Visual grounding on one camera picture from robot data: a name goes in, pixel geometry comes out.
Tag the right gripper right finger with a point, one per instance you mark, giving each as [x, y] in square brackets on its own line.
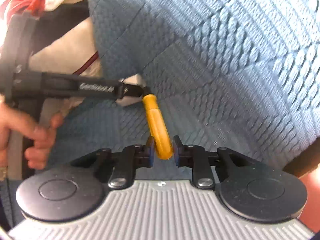
[198, 159]

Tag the white usb wall charger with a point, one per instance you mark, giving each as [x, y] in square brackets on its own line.
[135, 80]

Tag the red pink box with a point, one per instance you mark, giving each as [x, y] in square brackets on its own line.
[310, 215]

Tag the yellow handled screwdriver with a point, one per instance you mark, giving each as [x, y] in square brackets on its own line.
[157, 125]

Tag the blue textured sofa cushion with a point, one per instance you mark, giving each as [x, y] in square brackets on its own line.
[237, 73]

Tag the beige red black blanket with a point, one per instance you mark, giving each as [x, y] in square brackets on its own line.
[64, 41]

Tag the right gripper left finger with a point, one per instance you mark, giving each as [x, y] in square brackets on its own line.
[126, 162]

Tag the person left hand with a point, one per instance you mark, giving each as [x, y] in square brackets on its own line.
[25, 144]

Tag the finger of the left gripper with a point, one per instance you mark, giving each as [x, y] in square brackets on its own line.
[136, 91]

